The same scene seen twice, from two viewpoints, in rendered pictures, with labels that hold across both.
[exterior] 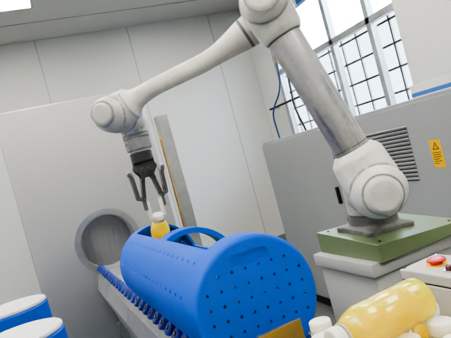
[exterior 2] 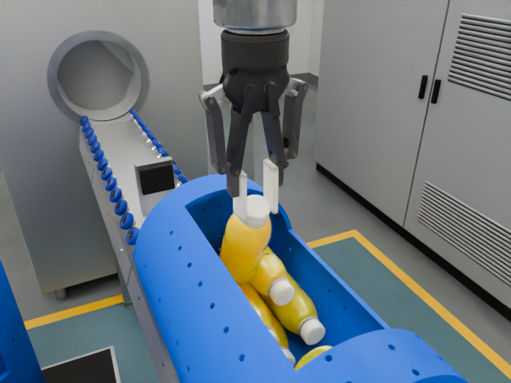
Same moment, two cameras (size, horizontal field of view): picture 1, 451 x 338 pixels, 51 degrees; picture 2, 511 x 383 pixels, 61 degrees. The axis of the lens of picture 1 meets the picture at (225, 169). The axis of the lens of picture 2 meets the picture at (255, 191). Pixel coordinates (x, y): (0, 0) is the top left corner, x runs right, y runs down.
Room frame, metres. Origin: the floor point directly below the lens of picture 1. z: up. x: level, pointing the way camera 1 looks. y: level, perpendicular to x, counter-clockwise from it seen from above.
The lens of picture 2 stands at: (1.11, 0.30, 1.58)
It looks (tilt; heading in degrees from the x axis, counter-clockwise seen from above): 29 degrees down; 356
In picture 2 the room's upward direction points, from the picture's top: straight up
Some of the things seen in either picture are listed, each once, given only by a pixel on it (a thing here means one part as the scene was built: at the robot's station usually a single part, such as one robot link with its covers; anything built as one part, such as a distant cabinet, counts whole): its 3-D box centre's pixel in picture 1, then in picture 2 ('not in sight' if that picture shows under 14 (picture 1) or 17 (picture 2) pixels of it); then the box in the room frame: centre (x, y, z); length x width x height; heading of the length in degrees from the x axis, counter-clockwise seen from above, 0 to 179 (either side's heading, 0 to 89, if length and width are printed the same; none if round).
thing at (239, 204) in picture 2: (149, 210); (239, 194); (1.60, 0.29, 1.30); 0.03 x 0.01 x 0.07; 23
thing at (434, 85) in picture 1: (436, 85); not in sight; (2.55, -1.22, 1.48); 0.24 x 0.12 x 0.08; 28
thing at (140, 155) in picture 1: (143, 163); (255, 71); (1.61, 0.26, 1.45); 0.08 x 0.07 x 0.09; 113
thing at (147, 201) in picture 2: not in sight; (157, 188); (2.16, 0.50, 1.00); 0.10 x 0.04 x 0.15; 113
